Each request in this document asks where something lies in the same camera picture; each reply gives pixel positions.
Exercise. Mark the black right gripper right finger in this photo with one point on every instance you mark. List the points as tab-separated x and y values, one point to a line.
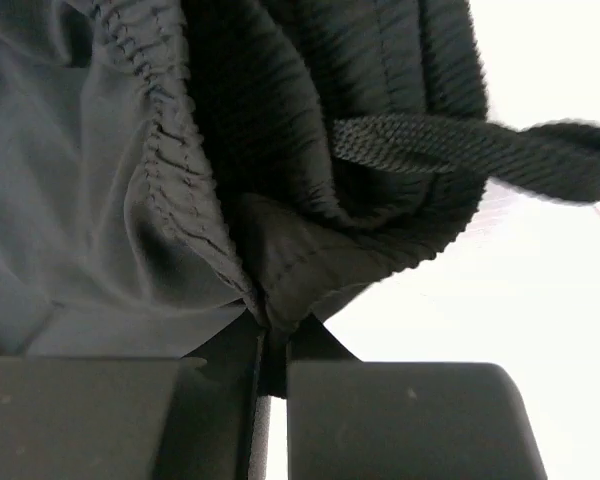
349	419

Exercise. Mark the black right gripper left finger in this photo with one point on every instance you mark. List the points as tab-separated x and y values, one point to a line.
199	417

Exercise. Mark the black shorts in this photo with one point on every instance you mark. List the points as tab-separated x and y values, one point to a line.
166	165

